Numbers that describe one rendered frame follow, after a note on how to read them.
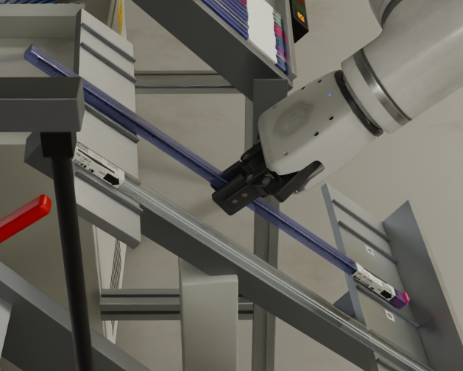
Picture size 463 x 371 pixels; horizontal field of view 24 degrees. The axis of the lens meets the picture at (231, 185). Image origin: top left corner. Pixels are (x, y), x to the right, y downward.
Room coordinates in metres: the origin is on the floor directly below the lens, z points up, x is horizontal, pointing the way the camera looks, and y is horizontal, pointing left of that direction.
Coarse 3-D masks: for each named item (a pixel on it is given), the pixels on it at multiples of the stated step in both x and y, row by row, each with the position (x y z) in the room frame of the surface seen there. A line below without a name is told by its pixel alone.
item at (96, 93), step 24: (48, 72) 0.84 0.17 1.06; (72, 72) 0.86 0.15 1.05; (96, 96) 0.85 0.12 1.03; (120, 120) 0.85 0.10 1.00; (144, 120) 0.86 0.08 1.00; (168, 144) 0.85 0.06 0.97; (192, 168) 0.86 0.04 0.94; (264, 216) 0.86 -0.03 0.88; (288, 216) 0.88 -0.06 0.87; (312, 240) 0.87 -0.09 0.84; (336, 264) 0.87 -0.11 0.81
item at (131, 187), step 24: (144, 192) 0.75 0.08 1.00; (168, 216) 0.75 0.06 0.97; (192, 216) 0.76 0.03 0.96; (216, 240) 0.75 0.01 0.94; (240, 264) 0.75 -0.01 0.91; (264, 264) 0.76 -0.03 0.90; (288, 288) 0.76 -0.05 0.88; (336, 312) 0.77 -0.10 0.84; (360, 336) 0.76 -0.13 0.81; (408, 360) 0.77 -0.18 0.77
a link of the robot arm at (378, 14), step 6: (372, 0) 0.94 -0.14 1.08; (378, 0) 0.93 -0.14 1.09; (384, 0) 0.93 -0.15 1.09; (390, 0) 0.92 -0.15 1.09; (372, 6) 0.94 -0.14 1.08; (378, 6) 0.93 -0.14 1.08; (384, 6) 0.92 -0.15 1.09; (372, 12) 0.95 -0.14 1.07; (378, 12) 0.93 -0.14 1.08; (378, 18) 0.93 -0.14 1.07
